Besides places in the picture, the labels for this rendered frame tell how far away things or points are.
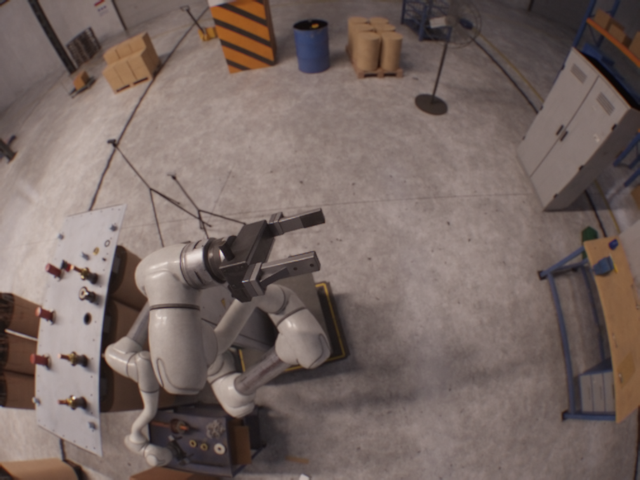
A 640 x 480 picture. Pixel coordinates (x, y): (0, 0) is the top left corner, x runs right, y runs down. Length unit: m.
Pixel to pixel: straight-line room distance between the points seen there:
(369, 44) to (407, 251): 3.33
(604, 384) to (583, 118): 2.72
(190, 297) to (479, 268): 2.98
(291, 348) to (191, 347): 0.52
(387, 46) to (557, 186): 3.31
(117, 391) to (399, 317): 2.47
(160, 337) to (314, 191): 2.92
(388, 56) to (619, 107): 3.56
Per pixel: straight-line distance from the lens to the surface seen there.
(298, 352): 0.97
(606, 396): 3.36
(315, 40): 5.00
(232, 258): 0.43
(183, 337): 0.51
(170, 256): 0.53
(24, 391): 3.63
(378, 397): 2.70
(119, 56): 7.91
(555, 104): 3.95
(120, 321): 2.22
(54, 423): 2.34
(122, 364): 1.44
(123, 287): 2.28
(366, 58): 4.98
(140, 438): 1.75
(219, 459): 2.05
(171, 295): 0.52
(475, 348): 2.99
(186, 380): 0.52
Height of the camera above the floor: 2.65
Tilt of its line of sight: 64 degrees down
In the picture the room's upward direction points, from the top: 7 degrees counter-clockwise
